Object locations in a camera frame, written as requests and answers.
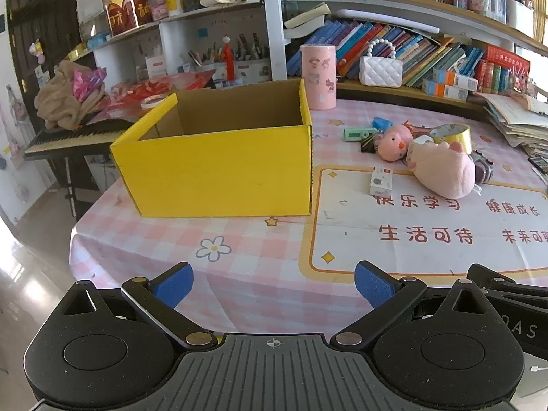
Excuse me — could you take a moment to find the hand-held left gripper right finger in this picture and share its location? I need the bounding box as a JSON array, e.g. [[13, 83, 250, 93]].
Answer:
[[329, 260, 501, 349]]

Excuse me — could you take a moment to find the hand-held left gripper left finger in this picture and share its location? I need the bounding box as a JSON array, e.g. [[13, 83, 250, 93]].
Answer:
[[55, 262, 218, 349]]

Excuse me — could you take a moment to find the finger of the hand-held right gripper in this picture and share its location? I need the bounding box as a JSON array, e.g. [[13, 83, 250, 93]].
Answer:
[[466, 263, 548, 306]]

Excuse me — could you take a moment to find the yellow cardboard box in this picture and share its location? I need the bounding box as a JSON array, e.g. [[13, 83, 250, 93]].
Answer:
[[109, 78, 314, 218]]

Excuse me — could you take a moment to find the gold tape roll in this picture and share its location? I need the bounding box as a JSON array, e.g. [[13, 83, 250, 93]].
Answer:
[[429, 123, 473, 155]]

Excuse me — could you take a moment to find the small white box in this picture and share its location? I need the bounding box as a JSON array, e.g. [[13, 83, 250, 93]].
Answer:
[[369, 166, 394, 196]]

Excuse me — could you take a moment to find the pink pig plush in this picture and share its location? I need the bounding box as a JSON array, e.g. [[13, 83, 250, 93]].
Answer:
[[404, 140, 477, 200]]

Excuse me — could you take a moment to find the round pink chick plush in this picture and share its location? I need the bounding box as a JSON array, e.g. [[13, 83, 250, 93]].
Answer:
[[377, 124, 415, 162]]

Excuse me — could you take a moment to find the black keyboard stand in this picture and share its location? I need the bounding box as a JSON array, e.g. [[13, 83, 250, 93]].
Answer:
[[63, 156, 80, 220]]

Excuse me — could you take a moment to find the green correction tape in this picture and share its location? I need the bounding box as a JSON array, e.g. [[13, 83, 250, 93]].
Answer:
[[342, 127, 372, 143]]

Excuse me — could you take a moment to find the stack of open books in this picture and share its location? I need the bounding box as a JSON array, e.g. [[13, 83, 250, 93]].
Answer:
[[482, 92, 548, 159]]

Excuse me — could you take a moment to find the black electric keyboard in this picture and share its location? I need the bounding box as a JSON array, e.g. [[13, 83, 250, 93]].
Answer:
[[23, 119, 135, 161]]

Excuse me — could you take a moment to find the white tape roll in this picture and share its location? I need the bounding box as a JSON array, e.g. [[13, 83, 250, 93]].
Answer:
[[141, 94, 170, 110]]

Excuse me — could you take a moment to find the orange blue white carton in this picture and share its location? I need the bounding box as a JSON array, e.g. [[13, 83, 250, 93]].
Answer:
[[432, 68, 479, 91], [422, 78, 469, 102]]

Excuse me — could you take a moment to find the red plastic bag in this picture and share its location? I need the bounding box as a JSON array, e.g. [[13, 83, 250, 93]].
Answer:
[[92, 71, 217, 123]]

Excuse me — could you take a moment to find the pink cylinder container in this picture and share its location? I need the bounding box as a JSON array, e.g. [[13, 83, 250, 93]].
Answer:
[[300, 44, 337, 111]]

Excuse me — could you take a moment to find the beige cloth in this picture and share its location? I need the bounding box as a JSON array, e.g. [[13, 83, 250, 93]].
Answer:
[[34, 60, 92, 130]]

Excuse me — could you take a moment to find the pink foil wrap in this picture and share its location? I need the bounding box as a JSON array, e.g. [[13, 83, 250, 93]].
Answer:
[[72, 67, 108, 114]]

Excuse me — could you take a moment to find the white card red label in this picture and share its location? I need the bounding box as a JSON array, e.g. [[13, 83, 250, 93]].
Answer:
[[145, 53, 167, 80]]

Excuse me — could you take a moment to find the row of colourful books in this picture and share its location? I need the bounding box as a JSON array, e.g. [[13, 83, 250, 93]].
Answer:
[[286, 19, 532, 95]]

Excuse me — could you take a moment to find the white pen holder box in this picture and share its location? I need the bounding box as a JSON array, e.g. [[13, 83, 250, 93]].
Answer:
[[188, 34, 272, 82]]

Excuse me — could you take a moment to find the red tasseled ornament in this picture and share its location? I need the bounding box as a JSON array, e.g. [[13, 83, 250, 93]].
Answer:
[[220, 36, 236, 82]]

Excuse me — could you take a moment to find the white bookshelf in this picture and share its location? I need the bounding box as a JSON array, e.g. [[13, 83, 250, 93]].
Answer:
[[75, 0, 548, 116]]

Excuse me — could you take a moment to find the red gift box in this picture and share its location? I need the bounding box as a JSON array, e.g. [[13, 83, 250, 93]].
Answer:
[[100, 0, 150, 37]]

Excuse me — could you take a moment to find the purple toy camera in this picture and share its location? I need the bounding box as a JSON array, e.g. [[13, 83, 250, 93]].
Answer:
[[471, 150, 494, 185]]

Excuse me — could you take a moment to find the white quilted pearl-handle handbag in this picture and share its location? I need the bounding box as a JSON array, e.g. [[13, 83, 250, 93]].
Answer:
[[359, 38, 404, 87]]

